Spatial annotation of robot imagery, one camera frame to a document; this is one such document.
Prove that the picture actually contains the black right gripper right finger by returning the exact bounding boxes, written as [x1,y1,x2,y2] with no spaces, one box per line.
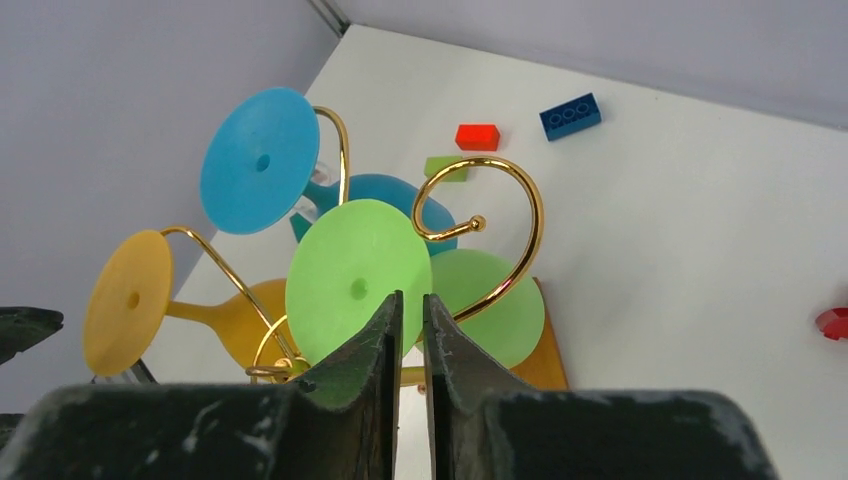
[423,295,777,479]

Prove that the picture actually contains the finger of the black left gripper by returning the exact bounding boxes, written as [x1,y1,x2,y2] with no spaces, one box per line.
[1,306,64,364]

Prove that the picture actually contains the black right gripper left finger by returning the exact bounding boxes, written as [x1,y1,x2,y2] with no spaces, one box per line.
[1,292,404,479]

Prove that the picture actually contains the gold wire glass rack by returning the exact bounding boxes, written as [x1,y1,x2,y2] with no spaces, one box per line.
[166,146,567,389]

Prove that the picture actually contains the yellow plastic wine glass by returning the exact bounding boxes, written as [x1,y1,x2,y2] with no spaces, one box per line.
[82,226,309,383]

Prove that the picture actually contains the green plastic wine glass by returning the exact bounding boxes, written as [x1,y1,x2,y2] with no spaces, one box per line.
[285,200,512,365]

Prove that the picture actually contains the blue plastic wine glass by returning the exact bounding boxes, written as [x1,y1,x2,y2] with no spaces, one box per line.
[199,87,420,235]

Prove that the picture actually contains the clear tall wine glass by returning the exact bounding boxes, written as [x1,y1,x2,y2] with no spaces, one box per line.
[294,161,339,223]

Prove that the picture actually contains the teal toy block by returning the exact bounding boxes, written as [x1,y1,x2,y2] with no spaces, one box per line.
[289,213,313,243]

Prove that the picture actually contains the light green toy block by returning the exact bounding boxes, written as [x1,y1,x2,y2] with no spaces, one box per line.
[424,155,469,182]

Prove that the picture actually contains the orange red toy block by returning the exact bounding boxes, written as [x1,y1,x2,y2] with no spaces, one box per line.
[454,124,501,152]

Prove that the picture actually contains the blue toy brick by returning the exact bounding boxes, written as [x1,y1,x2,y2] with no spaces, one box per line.
[539,93,602,142]

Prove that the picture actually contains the red toy brick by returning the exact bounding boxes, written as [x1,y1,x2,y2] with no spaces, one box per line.
[814,307,848,341]

